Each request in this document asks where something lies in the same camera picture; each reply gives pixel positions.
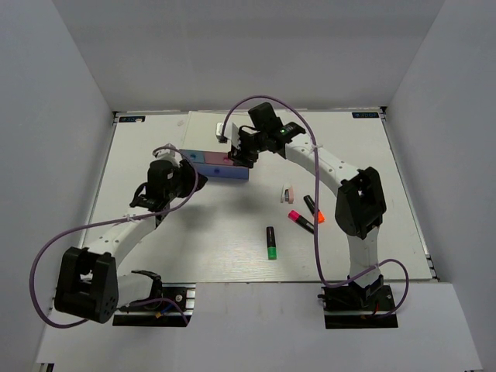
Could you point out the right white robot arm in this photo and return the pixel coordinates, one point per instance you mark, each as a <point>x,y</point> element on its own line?
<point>360,202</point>

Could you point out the green highlighter black body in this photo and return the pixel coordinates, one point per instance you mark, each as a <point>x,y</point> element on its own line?
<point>271,243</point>

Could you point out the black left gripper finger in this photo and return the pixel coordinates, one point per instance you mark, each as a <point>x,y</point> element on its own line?
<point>190,164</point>
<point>202,180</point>

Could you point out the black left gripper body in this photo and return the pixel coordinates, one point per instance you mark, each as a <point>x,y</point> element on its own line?
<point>182,187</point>

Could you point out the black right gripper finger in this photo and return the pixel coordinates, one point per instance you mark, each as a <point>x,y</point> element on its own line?
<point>236,157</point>
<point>250,159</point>

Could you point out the orange highlighter black body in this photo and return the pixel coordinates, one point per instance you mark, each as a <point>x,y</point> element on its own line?
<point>311,207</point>

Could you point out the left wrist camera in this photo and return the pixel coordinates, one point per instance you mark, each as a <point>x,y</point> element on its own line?
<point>167,150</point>

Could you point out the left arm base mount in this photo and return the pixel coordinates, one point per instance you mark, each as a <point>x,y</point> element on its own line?
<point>162,306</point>

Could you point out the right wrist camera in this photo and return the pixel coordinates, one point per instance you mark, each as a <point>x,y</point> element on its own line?
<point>227,133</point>

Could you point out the pink drawer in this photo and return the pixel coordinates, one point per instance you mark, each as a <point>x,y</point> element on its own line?
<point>217,158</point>

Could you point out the light blue drawer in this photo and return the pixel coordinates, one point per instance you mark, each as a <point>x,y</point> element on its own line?
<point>195,156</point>

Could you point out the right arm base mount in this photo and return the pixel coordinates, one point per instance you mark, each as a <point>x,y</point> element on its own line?
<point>344,310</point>

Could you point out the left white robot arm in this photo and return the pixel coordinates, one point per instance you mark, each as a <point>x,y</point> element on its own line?
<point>89,285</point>

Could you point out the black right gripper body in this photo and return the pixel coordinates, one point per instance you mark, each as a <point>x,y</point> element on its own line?
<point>252,143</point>

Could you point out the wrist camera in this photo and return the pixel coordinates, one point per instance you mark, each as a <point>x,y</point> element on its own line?
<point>167,150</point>
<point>227,133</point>

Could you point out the white drawer organizer cabinet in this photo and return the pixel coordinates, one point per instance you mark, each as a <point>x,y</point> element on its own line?
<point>200,132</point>

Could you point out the dark blue drawer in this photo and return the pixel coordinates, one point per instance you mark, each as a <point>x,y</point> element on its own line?
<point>223,171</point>

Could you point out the pink highlighter black body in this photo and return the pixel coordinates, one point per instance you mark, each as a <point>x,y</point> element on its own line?
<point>301,221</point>

